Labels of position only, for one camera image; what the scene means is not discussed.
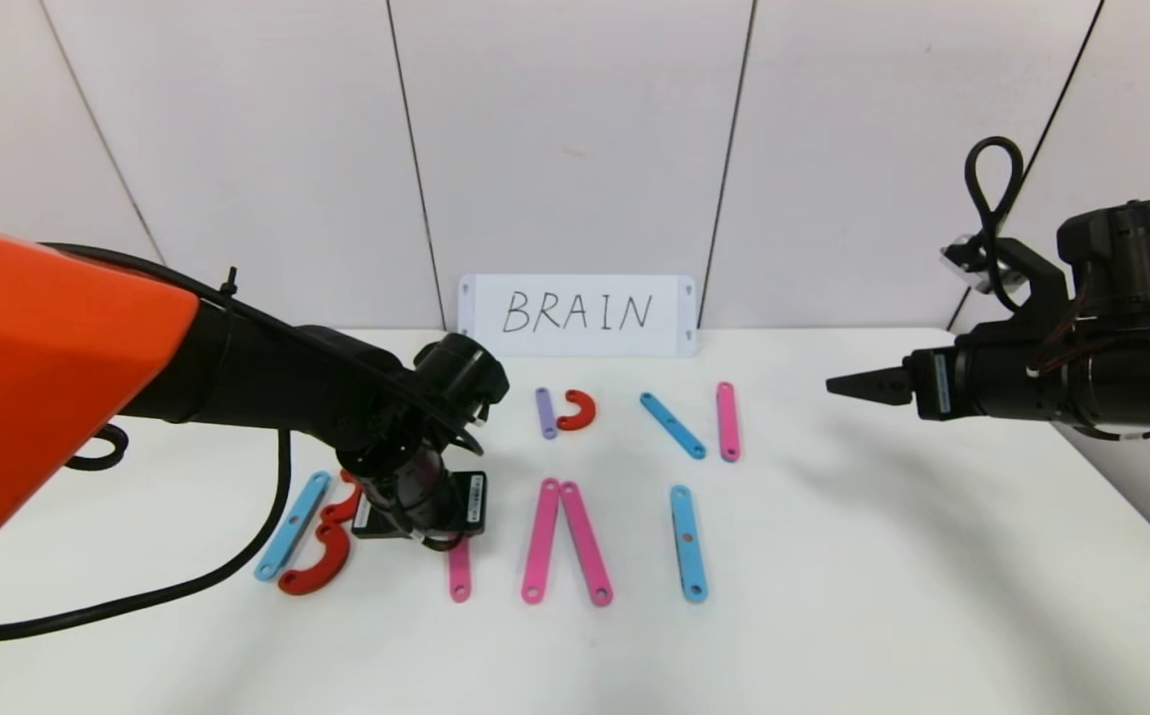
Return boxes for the white BRAIN sign card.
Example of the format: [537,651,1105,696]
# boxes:
[458,275,697,358]

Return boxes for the black right camera cable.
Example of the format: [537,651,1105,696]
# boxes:
[965,136,1026,315]

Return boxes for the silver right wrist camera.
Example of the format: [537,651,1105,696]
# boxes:
[940,238,999,295]

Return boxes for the blue strip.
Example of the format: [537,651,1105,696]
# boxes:
[640,392,708,461]
[670,485,709,604]
[255,472,332,582]

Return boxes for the black right camera bracket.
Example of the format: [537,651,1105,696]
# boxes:
[982,238,1075,345]

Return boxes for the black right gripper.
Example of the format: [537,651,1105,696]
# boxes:
[825,336,1067,422]

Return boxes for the large red arc piece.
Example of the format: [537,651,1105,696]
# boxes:
[278,522,353,597]
[322,471,364,525]

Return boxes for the small red arc piece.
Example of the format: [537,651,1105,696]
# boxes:
[556,389,598,433]

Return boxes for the pink strip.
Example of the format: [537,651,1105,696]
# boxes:
[448,539,474,604]
[521,478,562,606]
[716,381,741,464]
[560,481,615,608]

